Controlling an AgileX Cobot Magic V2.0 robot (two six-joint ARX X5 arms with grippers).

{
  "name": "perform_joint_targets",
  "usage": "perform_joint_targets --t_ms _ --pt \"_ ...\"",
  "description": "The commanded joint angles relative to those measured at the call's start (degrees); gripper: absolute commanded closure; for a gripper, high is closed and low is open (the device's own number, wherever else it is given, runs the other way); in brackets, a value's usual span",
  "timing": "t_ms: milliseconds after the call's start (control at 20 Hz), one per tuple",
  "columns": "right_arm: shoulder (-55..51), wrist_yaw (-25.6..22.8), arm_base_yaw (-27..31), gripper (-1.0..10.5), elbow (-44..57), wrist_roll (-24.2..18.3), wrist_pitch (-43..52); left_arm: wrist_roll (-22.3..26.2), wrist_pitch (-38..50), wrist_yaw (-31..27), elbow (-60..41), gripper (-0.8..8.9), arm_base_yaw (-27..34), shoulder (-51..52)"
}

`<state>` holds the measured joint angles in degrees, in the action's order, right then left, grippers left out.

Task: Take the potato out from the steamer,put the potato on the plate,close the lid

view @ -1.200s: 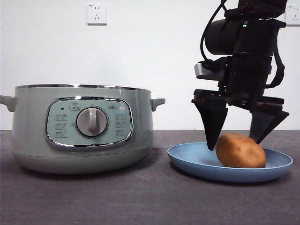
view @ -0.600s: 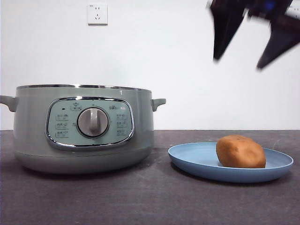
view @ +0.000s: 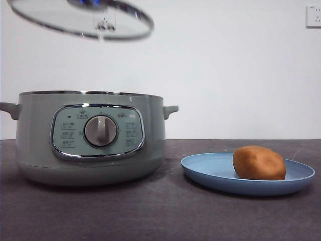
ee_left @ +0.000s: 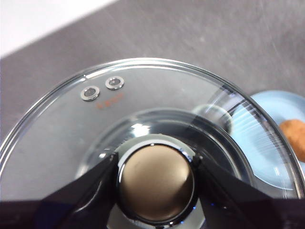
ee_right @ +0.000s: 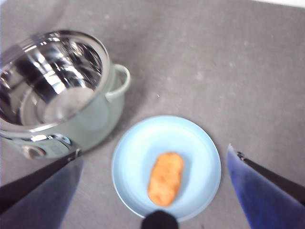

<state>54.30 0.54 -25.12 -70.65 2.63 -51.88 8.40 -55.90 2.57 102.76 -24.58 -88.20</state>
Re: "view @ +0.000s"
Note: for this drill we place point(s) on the brown potato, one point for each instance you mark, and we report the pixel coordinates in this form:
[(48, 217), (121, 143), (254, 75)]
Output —
[(258, 163)]

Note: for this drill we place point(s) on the glass lid with green knob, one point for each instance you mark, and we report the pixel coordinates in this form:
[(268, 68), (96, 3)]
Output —
[(50, 17)]

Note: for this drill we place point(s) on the blue round plate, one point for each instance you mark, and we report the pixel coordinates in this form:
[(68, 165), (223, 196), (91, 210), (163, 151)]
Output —
[(210, 173)]

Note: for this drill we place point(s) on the pale green electric steamer pot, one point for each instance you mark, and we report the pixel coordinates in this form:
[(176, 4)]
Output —
[(35, 130)]

